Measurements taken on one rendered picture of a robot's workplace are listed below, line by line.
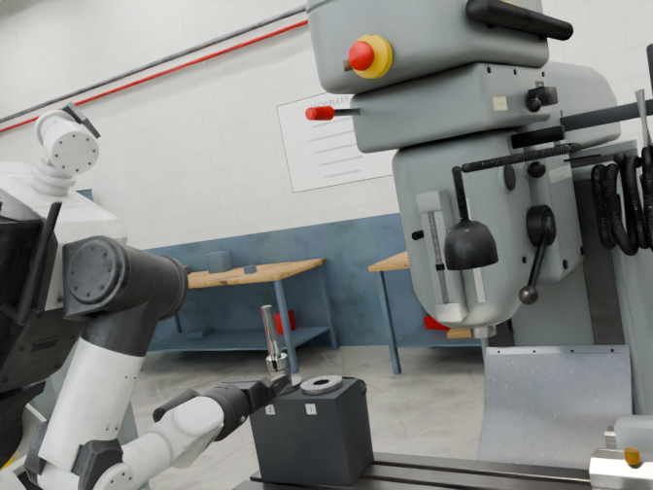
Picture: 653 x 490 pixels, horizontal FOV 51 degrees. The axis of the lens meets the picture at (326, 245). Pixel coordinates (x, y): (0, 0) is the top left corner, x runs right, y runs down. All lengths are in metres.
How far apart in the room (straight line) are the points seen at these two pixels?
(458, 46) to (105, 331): 0.61
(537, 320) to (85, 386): 1.02
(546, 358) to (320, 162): 4.98
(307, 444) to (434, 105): 0.75
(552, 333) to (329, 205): 4.93
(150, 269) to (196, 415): 0.34
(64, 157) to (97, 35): 7.43
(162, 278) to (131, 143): 7.17
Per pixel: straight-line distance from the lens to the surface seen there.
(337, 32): 1.06
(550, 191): 1.29
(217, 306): 7.56
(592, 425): 1.57
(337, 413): 1.41
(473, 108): 1.06
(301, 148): 6.52
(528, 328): 1.63
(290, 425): 1.47
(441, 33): 0.99
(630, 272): 1.57
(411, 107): 1.10
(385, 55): 1.00
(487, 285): 1.13
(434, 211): 1.10
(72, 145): 1.04
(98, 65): 8.45
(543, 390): 1.61
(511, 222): 1.15
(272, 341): 1.49
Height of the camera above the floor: 1.60
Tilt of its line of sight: 5 degrees down
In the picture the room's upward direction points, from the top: 11 degrees counter-clockwise
